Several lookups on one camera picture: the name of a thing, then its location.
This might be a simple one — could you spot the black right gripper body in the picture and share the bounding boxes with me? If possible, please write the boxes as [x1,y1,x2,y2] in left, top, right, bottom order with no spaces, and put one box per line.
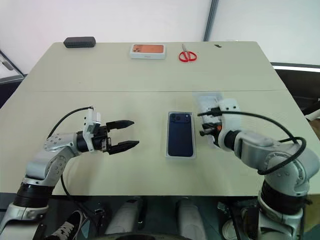
[209,106,223,142]

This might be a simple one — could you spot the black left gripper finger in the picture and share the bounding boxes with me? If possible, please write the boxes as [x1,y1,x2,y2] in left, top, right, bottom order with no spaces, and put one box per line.
[105,119,135,131]
[108,140,140,156]

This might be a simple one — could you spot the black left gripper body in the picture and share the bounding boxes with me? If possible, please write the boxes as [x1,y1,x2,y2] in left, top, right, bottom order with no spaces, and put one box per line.
[92,124,113,154]

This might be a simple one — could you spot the dark blue smartphone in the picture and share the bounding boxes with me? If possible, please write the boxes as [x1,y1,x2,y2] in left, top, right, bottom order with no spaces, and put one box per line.
[166,112,195,156]

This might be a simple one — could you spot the phone box with orange print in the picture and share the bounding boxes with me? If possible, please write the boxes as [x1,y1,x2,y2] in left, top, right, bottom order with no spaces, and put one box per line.
[129,43,167,61]

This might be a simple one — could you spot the white rounded leg cover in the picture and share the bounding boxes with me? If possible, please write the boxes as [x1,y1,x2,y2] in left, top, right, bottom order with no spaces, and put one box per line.
[178,198,207,240]
[104,197,143,236]

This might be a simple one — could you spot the dark furniture with white strip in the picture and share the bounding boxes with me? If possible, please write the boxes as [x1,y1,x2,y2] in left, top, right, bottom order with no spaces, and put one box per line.
[271,61,320,116]

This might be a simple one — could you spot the black sneaker with white laces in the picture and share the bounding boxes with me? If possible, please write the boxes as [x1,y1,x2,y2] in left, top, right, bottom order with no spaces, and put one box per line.
[47,209,85,240]

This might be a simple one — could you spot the dark grey oblong case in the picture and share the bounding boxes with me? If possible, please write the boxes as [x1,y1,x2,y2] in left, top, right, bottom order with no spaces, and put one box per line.
[63,36,97,49]

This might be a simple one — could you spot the white curved plastic piece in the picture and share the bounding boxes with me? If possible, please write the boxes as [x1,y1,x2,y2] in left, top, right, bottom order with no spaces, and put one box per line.
[306,107,320,123]

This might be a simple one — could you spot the white shoe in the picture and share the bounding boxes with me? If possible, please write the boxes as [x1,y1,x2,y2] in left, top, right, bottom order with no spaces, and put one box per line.
[221,219,241,240]

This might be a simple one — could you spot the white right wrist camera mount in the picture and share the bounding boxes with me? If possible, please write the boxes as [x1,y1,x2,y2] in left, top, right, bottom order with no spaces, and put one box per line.
[216,98,242,151]

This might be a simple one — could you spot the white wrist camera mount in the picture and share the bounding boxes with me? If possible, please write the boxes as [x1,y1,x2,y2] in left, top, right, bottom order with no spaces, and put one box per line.
[216,98,242,151]
[83,109,102,152]

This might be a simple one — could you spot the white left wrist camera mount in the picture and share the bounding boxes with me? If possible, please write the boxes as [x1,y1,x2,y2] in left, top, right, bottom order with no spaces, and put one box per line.
[83,109,102,152]

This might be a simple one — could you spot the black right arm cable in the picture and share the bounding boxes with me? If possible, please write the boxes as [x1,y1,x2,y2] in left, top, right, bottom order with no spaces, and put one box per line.
[219,111,307,176]

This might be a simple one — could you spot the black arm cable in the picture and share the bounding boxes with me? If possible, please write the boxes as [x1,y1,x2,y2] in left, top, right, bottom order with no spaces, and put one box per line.
[219,111,307,176]
[46,106,101,226]

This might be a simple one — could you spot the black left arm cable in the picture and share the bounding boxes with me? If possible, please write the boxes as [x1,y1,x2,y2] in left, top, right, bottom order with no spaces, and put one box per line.
[46,106,101,226]

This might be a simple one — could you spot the red handled scissors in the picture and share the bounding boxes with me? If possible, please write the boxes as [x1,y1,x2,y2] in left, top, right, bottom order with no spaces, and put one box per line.
[178,43,198,63]

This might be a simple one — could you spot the grey vertical post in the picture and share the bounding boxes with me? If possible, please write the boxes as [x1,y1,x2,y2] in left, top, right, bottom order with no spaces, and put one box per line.
[202,0,220,42]

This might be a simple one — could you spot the grey metal frame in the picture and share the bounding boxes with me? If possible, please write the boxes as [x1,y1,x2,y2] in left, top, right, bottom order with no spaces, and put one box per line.
[0,48,26,81]

